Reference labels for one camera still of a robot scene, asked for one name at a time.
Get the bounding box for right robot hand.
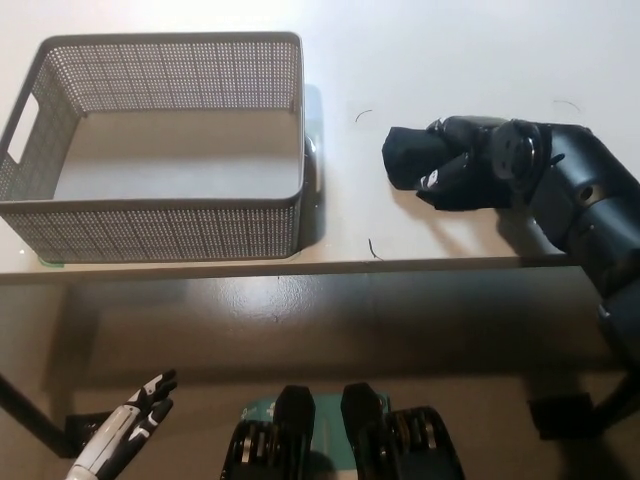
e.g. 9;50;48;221
416;114;502;195

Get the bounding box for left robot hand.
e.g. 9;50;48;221
69;368;179;480

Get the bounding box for black ribbed robot body block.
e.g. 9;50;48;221
219;384;317;480

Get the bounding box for grey perforated plastic basket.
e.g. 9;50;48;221
0;31;307;265

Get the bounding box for teal robot body plate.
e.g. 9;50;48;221
239;392;391;471

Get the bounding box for black robot feet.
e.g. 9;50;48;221
340;382;466;480

